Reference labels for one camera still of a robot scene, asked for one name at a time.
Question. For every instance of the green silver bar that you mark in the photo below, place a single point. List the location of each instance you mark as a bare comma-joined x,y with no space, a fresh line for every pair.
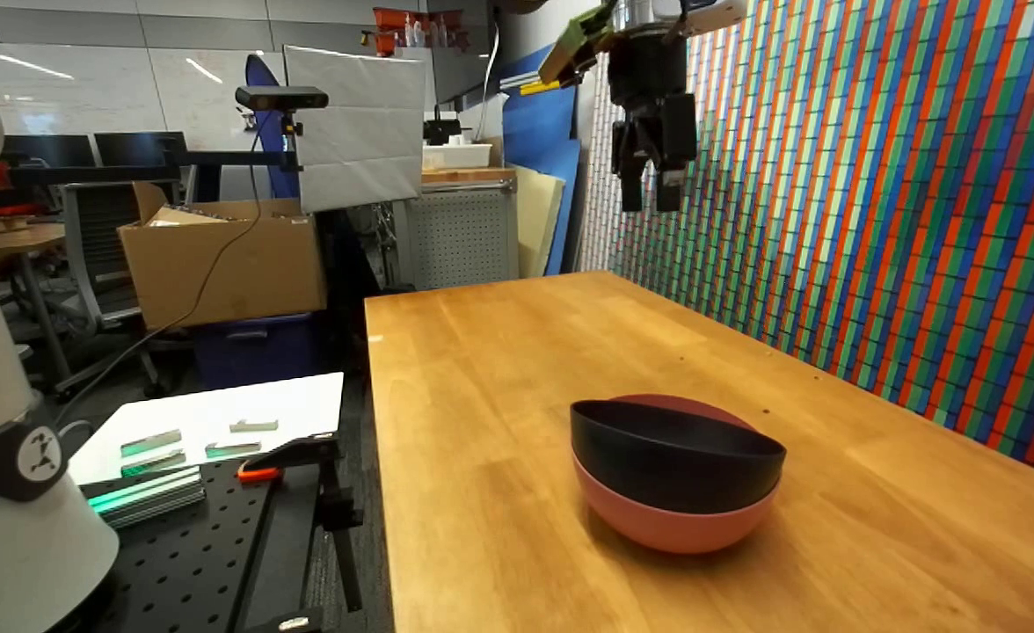
149,496

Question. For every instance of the grey cabinet with wooden top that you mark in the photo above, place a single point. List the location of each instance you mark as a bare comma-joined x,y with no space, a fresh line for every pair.
462,231

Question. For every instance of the round wooden side table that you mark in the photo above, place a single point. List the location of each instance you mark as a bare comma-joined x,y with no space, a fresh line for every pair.
23,244

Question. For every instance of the black camera on stand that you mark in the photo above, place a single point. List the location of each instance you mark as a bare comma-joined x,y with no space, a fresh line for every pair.
282,99

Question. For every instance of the white foam board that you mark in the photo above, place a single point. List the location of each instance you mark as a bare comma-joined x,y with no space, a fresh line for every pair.
365,142

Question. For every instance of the black monitor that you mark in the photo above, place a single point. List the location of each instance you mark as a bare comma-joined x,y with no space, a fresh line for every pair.
146,151

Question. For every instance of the black perforated breadboard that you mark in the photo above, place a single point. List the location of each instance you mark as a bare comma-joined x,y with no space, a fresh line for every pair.
233,562

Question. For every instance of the beige leaning board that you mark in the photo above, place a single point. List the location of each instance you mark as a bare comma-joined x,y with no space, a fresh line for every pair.
535,220

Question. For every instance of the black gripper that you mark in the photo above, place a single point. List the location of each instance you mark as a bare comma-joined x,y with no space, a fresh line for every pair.
660,117

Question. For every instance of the black bowl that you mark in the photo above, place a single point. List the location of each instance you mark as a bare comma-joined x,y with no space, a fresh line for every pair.
671,458

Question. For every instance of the white paper sheet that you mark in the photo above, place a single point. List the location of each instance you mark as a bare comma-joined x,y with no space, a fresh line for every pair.
207,421

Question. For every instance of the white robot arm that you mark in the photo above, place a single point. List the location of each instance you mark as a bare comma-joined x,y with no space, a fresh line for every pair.
52,547

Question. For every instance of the cardboard box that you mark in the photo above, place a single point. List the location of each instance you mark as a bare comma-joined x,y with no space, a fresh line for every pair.
222,261

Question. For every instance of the orange handled tool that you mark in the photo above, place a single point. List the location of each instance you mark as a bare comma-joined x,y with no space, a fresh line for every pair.
259,476

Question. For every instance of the blue storage bin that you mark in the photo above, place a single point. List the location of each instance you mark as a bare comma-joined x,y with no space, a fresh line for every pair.
253,351

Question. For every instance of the peach bowl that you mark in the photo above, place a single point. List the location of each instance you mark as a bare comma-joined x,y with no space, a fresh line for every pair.
668,529

